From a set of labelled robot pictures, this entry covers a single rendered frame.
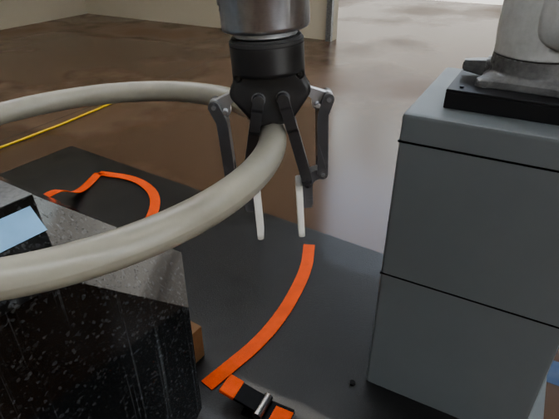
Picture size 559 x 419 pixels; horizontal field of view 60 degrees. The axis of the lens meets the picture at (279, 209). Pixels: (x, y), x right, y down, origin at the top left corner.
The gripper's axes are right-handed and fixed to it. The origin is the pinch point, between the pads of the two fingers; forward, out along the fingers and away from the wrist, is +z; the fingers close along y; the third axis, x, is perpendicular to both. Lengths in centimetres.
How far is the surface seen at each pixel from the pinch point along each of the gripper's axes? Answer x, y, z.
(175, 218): 18.8, 7.5, -10.6
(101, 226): -12.3, 27.4, 7.8
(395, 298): -40, -26, 50
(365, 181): -165, -41, 82
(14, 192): -6.3, 34.6, -1.7
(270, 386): -41, 7, 80
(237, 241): -112, 20, 77
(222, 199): 15.8, 4.3, -10.4
